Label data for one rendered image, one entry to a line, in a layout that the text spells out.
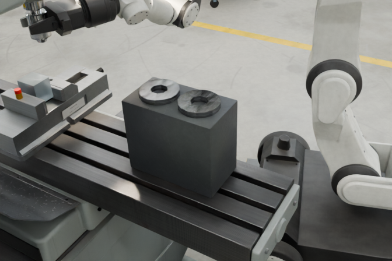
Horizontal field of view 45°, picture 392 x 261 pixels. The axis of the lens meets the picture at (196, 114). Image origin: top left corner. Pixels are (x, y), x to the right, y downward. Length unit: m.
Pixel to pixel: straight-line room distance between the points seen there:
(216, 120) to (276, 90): 2.29
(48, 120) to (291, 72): 2.41
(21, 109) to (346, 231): 0.98
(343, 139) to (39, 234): 0.84
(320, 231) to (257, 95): 1.77
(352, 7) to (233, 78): 2.21
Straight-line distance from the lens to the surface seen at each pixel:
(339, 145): 1.43
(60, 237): 1.22
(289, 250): 1.43
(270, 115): 2.98
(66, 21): 1.12
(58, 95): 1.28
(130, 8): 1.19
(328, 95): 1.28
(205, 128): 0.93
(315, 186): 1.65
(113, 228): 1.37
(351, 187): 1.47
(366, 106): 3.17
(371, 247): 1.51
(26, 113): 1.27
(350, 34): 1.26
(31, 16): 1.14
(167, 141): 1.01
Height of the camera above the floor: 1.67
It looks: 34 degrees down
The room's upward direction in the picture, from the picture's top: 2 degrees counter-clockwise
